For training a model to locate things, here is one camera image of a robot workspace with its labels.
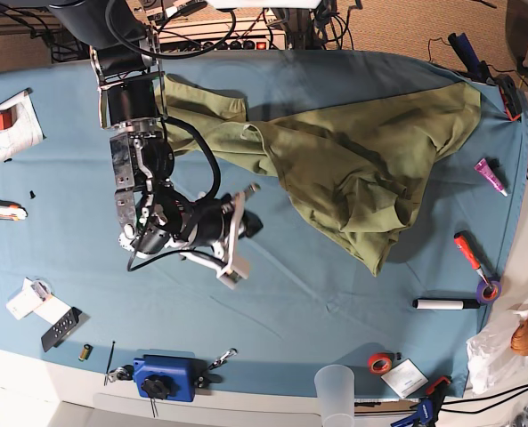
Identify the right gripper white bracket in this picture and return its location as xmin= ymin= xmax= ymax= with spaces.
xmin=179 ymin=183 xmax=264 ymax=290

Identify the olive green t-shirt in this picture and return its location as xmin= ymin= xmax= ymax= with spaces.
xmin=155 ymin=78 xmax=481 ymax=275

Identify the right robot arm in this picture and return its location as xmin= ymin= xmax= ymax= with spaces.
xmin=47 ymin=1 xmax=263 ymax=289

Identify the blue table cloth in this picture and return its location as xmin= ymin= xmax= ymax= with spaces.
xmin=0 ymin=62 xmax=528 ymax=397

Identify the silver carabiner clip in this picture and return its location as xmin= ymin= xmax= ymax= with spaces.
xmin=207 ymin=348 xmax=238 ymax=370

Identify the translucent plastic cup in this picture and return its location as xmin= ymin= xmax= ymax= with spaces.
xmin=314 ymin=365 xmax=354 ymax=427

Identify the black zip tie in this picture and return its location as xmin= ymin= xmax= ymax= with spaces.
xmin=105 ymin=340 xmax=116 ymax=382

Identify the black white marker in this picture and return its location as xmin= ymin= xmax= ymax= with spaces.
xmin=411 ymin=299 xmax=482 ymax=310

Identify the red tape roll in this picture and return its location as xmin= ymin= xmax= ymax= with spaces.
xmin=368 ymin=352 xmax=393 ymax=375

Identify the white power strip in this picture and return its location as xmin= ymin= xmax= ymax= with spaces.
xmin=159 ymin=16 xmax=287 ymax=52

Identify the black remote control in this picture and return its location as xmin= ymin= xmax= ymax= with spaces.
xmin=41 ymin=307 xmax=83 ymax=352

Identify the small green battery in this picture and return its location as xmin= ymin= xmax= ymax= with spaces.
xmin=78 ymin=343 xmax=93 ymax=361

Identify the white paper note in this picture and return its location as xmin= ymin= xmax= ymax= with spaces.
xmin=381 ymin=359 xmax=427 ymax=399

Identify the white card packet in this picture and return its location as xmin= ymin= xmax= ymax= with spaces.
xmin=5 ymin=278 xmax=71 ymax=325

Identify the purple tape roll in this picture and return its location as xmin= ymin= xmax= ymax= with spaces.
xmin=475 ymin=279 xmax=502 ymax=304

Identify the purple glue tube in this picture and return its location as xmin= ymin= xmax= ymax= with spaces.
xmin=474 ymin=158 xmax=508 ymax=197

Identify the blue orange bar clamp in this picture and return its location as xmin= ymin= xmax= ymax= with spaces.
xmin=390 ymin=375 xmax=451 ymax=427

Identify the small red box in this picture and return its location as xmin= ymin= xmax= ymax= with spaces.
xmin=0 ymin=109 xmax=14 ymax=132

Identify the white plastic bag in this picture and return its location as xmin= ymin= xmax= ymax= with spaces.
xmin=467 ymin=298 xmax=528 ymax=395

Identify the black red corner clamp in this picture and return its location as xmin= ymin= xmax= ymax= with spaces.
xmin=495 ymin=74 xmax=523 ymax=121

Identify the blue clamp mount block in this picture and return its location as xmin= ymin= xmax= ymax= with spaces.
xmin=133 ymin=355 xmax=196 ymax=402

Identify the red handled screwdriver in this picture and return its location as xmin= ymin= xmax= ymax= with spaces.
xmin=454 ymin=232 xmax=490 ymax=285

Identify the blue black clamp handle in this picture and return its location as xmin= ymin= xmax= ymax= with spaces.
xmin=448 ymin=33 xmax=495 ymax=85

